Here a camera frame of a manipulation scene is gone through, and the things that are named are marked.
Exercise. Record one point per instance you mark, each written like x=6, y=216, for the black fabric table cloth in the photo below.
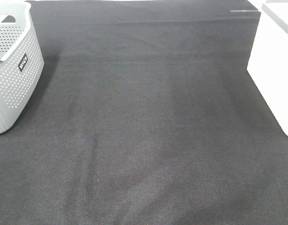
x=145, y=114

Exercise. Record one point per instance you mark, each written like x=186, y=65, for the grey perforated plastic basket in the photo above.
x=21, y=61

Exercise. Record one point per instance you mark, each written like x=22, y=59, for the white plastic storage box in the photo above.
x=268, y=62

